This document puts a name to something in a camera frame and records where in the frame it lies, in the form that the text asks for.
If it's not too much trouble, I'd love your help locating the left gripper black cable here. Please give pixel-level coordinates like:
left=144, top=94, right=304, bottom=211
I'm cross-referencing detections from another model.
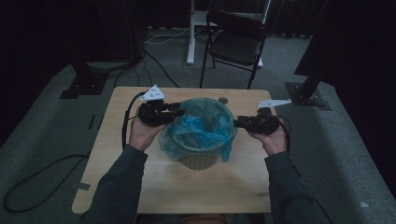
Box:
left=3, top=91, right=148, bottom=214

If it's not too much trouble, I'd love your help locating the dark curtain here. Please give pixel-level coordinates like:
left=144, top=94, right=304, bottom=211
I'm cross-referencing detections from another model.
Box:
left=270, top=0, right=316, bottom=39

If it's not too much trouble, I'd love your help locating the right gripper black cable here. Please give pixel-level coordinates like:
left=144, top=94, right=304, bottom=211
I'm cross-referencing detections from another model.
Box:
left=276, top=115, right=292, bottom=153

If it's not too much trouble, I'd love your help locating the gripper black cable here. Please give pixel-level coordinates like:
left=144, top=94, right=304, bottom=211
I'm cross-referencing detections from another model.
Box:
left=3, top=91, right=148, bottom=214
left=276, top=115, right=292, bottom=153

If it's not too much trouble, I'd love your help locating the white floor cable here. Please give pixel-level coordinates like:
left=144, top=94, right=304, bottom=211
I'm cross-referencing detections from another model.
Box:
left=143, top=27, right=208, bottom=46

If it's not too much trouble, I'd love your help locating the person's left hand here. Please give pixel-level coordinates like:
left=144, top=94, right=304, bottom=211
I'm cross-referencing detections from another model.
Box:
left=128, top=110, right=167, bottom=152

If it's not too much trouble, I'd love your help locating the blue plastic bag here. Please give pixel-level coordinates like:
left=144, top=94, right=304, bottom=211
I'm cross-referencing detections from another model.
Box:
left=158, top=97, right=238, bottom=163

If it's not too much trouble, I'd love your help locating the black slanted stand with base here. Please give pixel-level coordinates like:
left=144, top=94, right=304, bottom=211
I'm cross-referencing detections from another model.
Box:
left=285, top=71, right=332, bottom=112

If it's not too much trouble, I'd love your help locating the green ribbed bin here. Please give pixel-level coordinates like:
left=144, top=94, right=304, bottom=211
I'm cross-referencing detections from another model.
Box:
left=178, top=153, right=219, bottom=171

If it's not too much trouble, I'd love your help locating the white desk frame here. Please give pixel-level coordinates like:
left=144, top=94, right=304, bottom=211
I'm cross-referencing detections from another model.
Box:
left=186, top=0, right=272, bottom=69

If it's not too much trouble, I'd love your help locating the person's right hand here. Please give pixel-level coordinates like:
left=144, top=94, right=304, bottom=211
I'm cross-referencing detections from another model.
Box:
left=247, top=124, right=288, bottom=157

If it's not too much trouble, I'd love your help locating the black floor cable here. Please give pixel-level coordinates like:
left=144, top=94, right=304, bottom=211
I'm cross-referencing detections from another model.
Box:
left=113, top=49, right=180, bottom=89

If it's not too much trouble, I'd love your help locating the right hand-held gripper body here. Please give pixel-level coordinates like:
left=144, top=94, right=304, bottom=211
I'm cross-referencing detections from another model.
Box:
left=247, top=98, right=292, bottom=136

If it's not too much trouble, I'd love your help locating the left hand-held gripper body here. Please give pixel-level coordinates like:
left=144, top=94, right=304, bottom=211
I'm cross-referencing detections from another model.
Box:
left=136, top=84, right=171, bottom=127

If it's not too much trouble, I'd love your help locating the black folding chair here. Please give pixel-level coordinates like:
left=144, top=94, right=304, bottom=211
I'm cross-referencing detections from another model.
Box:
left=199, top=9, right=269, bottom=91

